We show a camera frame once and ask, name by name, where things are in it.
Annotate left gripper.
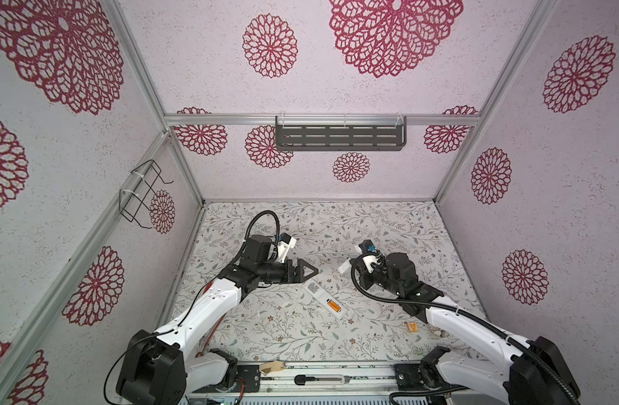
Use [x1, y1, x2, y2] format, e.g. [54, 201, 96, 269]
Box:
[257, 257, 318, 285]

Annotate white remote control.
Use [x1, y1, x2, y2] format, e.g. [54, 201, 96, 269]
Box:
[303, 280, 345, 319]

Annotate orange battery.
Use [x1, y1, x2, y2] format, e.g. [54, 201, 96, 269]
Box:
[327, 300, 342, 313]

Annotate white battery cover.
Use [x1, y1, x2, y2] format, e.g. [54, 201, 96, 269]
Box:
[338, 260, 352, 274]

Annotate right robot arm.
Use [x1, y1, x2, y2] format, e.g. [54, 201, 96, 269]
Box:
[351, 249, 581, 404]

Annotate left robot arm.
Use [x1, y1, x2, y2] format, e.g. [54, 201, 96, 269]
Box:
[115, 235, 319, 404]

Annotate red kitchen tongs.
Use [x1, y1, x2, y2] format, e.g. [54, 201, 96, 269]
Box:
[195, 317, 224, 358]

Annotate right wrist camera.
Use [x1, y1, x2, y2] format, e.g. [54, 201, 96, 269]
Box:
[357, 240, 385, 273]

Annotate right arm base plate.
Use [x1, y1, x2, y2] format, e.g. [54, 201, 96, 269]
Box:
[394, 363, 442, 391]

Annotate black handled tool on rail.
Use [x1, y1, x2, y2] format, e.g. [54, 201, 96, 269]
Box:
[294, 375, 351, 386]

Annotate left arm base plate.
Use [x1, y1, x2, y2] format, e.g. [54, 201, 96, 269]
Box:
[224, 363, 262, 393]

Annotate grey slotted wall shelf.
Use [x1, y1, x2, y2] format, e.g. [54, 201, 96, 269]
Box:
[274, 116, 407, 152]

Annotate black wire wall rack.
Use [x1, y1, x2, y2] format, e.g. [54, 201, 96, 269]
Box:
[117, 160, 176, 235]

